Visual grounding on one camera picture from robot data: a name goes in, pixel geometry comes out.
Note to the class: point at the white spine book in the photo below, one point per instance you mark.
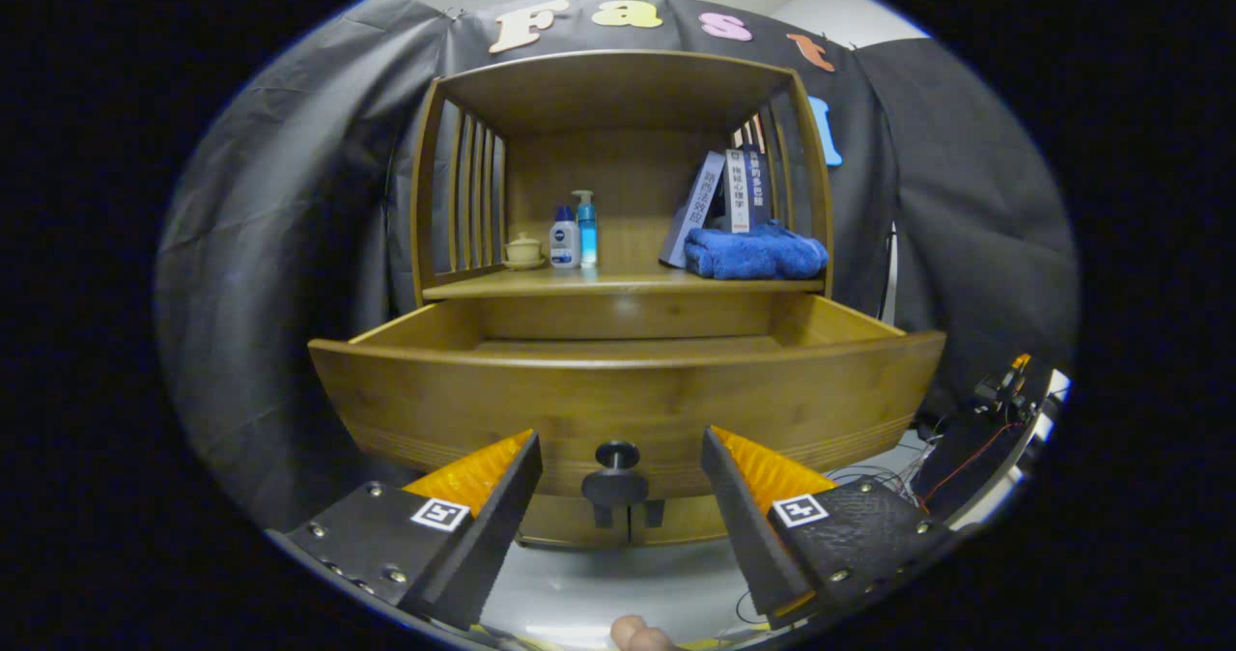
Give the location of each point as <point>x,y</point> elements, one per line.
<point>738,192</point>

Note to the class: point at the black round drawer knob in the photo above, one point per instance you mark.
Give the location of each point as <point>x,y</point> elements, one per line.
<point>618,455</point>

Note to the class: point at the wooden cabinet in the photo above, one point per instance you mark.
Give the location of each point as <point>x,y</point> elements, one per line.
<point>618,91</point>

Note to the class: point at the white lotion bottle blue cap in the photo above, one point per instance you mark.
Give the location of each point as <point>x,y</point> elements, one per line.
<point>564,243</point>

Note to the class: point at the grey leaning book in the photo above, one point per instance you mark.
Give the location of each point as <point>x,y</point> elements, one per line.
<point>695,207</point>

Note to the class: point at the folded blue towel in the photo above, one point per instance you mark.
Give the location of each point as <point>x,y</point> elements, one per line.
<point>753,253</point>

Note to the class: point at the blue pump bottle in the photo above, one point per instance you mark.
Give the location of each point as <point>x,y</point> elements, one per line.
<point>586,231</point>

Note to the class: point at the black backdrop cloth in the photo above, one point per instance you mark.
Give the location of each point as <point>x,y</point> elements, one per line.
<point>290,245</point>

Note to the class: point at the wooden cabinet door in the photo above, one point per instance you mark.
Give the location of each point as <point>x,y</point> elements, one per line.
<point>690,525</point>
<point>560,525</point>

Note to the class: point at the wooden drawer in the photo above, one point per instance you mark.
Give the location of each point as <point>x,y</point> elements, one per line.
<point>579,400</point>

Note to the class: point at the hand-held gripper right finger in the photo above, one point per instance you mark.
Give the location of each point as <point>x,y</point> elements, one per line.
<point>739,516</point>

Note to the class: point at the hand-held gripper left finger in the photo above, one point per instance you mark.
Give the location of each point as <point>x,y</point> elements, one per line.
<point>502,516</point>

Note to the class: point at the beige lidded teacup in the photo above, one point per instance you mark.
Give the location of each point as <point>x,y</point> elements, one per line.
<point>523,251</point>

